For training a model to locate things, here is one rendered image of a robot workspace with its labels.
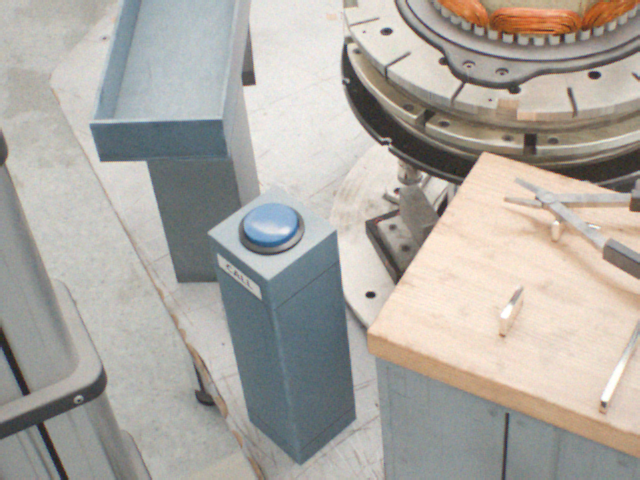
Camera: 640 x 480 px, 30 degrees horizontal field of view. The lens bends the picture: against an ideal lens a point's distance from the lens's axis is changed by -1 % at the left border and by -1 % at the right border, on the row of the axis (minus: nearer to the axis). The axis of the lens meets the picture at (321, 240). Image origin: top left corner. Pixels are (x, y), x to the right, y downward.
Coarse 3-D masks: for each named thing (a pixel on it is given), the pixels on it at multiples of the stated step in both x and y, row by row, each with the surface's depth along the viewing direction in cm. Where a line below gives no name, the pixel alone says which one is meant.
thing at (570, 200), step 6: (558, 198) 83; (564, 198) 83; (570, 198) 83; (576, 198) 83; (582, 198) 83; (588, 198) 83; (594, 198) 83; (600, 198) 83; (606, 198) 83; (612, 198) 83; (618, 198) 83; (624, 198) 83; (564, 204) 83; (570, 204) 83; (576, 204) 83; (582, 204) 83; (588, 204) 83; (594, 204) 83; (600, 204) 83; (606, 204) 83; (612, 204) 83; (618, 204) 83; (624, 204) 83
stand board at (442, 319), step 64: (512, 192) 87; (576, 192) 87; (448, 256) 84; (512, 256) 83; (576, 256) 83; (384, 320) 80; (448, 320) 80; (576, 320) 79; (512, 384) 76; (576, 384) 76
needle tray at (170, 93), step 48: (144, 0) 113; (192, 0) 113; (240, 0) 106; (144, 48) 109; (192, 48) 108; (240, 48) 105; (96, 96) 98; (144, 96) 104; (192, 96) 104; (240, 96) 114; (96, 144) 98; (144, 144) 98; (192, 144) 97; (240, 144) 113; (192, 192) 112; (240, 192) 113; (192, 240) 117
